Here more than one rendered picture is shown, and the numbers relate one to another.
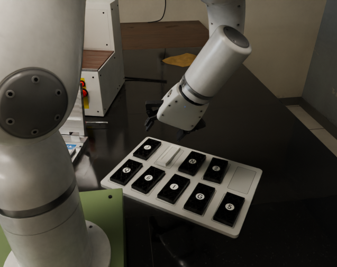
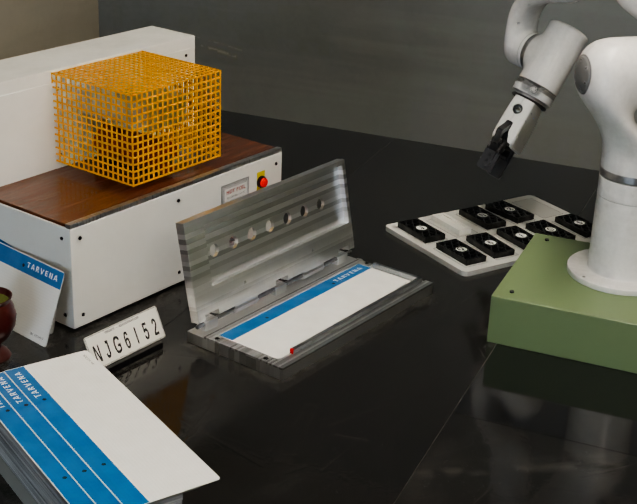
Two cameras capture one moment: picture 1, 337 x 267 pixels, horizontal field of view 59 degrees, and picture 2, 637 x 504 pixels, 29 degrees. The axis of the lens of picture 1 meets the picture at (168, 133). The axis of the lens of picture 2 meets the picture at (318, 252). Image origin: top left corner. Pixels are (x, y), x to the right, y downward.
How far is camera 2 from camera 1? 2.27 m
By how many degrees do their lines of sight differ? 53
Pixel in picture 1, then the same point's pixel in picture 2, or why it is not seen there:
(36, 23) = not seen: outside the picture
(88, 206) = (553, 251)
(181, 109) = (530, 123)
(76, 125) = (345, 233)
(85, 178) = (439, 281)
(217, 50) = (574, 42)
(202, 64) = (559, 62)
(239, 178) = (533, 208)
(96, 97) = not seen: hidden behind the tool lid
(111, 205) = (561, 242)
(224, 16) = (535, 12)
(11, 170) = not seen: outside the picture
